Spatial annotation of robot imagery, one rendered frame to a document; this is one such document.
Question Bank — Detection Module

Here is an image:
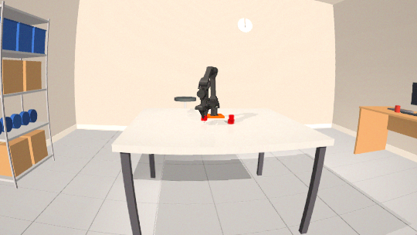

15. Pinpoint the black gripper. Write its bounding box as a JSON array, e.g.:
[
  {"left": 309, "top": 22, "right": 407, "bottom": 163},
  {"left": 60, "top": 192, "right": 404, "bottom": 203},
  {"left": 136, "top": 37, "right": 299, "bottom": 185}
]
[{"left": 195, "top": 97, "right": 211, "bottom": 119}]

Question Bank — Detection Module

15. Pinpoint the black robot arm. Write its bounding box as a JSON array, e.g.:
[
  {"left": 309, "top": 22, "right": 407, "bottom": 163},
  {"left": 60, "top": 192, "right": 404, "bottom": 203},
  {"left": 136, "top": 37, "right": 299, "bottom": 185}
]
[{"left": 197, "top": 66, "right": 220, "bottom": 116}]

